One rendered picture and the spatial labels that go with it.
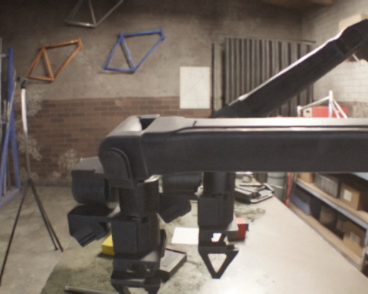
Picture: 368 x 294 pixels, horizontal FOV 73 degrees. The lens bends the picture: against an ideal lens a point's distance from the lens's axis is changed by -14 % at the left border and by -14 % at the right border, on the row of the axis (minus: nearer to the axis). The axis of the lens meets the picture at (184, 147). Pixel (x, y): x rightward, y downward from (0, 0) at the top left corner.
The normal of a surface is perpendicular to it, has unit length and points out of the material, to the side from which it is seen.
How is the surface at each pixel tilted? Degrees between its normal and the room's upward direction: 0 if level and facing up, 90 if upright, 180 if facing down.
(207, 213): 90
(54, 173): 90
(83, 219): 90
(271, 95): 73
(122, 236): 90
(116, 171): 108
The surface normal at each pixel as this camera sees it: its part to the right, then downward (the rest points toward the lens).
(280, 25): 0.09, 0.17
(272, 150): -0.26, 0.40
